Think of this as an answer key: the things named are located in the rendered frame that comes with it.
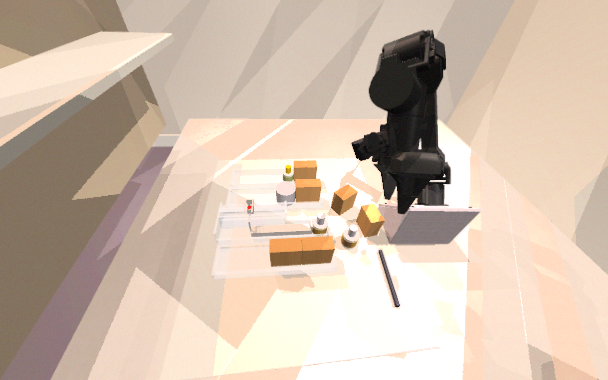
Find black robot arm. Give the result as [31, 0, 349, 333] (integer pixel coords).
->
[351, 29, 451, 206]

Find dark grey thin bar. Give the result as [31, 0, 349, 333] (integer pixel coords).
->
[378, 249, 400, 307]

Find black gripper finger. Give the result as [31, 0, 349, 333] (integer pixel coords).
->
[373, 164, 397, 200]
[389, 171, 435, 214]

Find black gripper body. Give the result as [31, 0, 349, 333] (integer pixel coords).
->
[372, 115, 443, 175]

